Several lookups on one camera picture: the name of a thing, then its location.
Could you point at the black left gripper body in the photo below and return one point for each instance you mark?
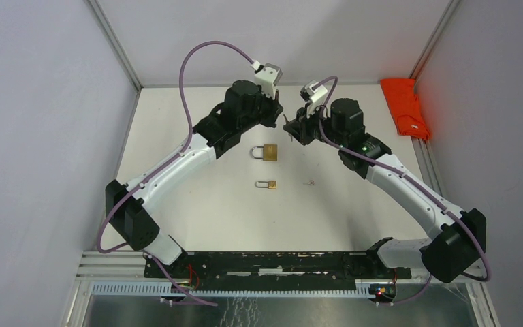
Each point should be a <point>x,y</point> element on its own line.
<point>267,107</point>

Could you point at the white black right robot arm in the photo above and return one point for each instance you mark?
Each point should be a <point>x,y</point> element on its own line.
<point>455,238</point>

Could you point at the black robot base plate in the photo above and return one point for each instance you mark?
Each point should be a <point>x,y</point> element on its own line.
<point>275,271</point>

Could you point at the left aluminium frame rail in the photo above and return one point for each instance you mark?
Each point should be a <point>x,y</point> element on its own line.
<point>114,43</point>

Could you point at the aluminium corner frame rail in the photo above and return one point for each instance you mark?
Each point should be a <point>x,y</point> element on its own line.
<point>434,39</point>

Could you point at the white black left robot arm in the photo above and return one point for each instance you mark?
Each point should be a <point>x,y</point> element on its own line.
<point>130,206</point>

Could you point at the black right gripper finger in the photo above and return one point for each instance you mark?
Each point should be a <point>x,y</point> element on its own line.
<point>298,120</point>
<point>294,131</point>

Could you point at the small brass padlock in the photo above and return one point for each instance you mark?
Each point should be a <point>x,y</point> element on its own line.
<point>265,184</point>

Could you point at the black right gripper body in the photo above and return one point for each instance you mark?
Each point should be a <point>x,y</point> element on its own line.
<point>312,129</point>

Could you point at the large brass padlock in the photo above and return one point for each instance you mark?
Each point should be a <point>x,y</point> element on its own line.
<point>266,152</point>

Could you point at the orange folded cloth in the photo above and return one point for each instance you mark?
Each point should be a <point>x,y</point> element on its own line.
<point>405,108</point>

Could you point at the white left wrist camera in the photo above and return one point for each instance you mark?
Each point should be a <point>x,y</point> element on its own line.
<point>267,77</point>

